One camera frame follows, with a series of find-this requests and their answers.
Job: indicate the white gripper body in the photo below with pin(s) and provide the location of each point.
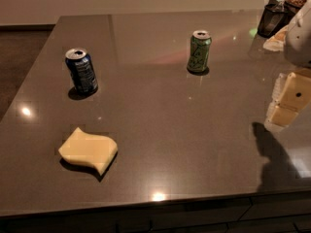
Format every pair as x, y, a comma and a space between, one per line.
299, 46

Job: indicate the blue pepsi can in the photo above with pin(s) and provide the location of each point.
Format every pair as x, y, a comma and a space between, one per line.
79, 63

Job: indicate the green soda can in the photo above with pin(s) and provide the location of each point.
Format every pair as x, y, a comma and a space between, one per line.
200, 43

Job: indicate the black mesh basket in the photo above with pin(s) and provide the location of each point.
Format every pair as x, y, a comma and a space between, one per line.
273, 18

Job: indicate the yellow sponge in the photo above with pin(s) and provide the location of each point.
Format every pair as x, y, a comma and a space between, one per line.
89, 150

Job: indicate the white crumpled bag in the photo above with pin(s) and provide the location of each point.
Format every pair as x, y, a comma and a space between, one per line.
277, 41

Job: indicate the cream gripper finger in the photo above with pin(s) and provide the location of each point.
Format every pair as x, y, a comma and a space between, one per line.
295, 97
279, 86

